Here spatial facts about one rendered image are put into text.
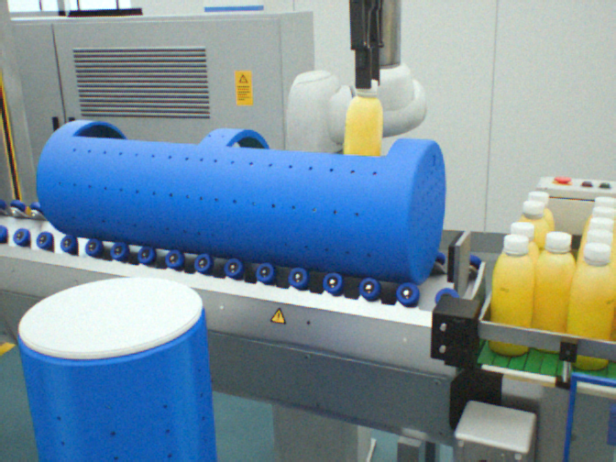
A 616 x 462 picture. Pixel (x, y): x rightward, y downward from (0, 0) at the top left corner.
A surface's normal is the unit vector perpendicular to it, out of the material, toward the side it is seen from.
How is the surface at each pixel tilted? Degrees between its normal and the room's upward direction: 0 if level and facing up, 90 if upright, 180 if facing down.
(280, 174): 53
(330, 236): 96
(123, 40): 90
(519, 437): 0
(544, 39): 90
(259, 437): 0
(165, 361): 90
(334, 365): 110
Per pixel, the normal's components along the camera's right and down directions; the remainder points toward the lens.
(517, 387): -0.41, 0.30
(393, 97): 0.18, 0.43
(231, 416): -0.03, -0.95
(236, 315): -0.40, -0.04
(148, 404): 0.53, 0.25
